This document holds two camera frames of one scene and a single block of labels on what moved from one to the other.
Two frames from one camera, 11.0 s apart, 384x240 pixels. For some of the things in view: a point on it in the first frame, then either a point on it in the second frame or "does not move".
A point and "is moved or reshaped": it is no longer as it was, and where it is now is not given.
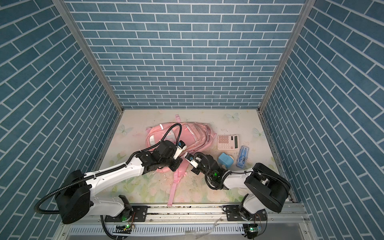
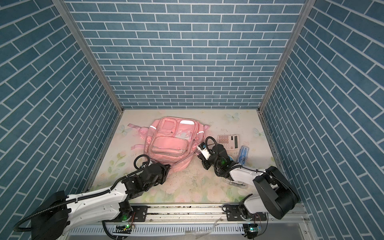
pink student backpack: [187, 137] is moved or reshaped
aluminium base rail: [193, 221] does not move
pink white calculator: [228, 142] does not move
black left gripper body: [170, 162] -> [162, 176]
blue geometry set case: [242, 158] does not move
